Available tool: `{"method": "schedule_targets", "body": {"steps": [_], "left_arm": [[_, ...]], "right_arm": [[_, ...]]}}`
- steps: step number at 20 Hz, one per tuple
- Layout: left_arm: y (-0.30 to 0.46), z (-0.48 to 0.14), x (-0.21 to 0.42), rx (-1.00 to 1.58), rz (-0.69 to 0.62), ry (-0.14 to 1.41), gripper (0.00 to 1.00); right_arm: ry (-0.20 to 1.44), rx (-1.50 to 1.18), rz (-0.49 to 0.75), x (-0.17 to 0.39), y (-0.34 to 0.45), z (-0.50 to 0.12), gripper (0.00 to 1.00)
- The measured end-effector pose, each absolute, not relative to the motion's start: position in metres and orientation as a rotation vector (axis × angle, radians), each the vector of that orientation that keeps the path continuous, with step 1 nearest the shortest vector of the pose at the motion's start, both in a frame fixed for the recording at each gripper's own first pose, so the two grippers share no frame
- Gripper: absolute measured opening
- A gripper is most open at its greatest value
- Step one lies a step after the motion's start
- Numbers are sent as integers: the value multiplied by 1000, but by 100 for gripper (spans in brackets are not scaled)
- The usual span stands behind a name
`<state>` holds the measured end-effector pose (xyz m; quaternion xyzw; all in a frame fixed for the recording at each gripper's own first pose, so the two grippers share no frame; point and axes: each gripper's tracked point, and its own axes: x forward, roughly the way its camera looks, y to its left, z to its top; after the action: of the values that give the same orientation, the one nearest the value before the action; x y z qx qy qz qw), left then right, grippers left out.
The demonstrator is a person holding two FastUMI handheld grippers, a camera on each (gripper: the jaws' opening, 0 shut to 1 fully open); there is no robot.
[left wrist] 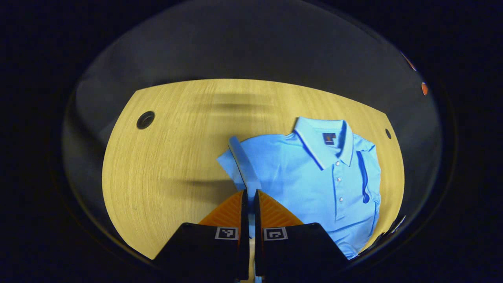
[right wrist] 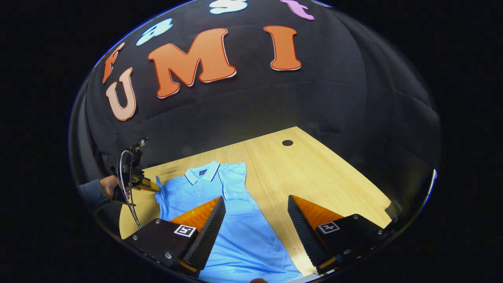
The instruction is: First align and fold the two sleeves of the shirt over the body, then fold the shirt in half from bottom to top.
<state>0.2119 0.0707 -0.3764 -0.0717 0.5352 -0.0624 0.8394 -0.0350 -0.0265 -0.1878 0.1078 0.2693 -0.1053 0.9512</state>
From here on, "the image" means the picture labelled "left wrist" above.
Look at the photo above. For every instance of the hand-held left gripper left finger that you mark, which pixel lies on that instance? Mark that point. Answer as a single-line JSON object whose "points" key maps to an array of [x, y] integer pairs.
{"points": [[244, 212]]}

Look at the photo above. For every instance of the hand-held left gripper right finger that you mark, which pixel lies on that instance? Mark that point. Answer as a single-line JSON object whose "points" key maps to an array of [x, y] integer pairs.
{"points": [[257, 212]]}

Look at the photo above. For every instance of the light blue T-shirt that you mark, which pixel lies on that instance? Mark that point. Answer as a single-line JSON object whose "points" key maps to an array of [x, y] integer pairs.
{"points": [[294, 177]]}

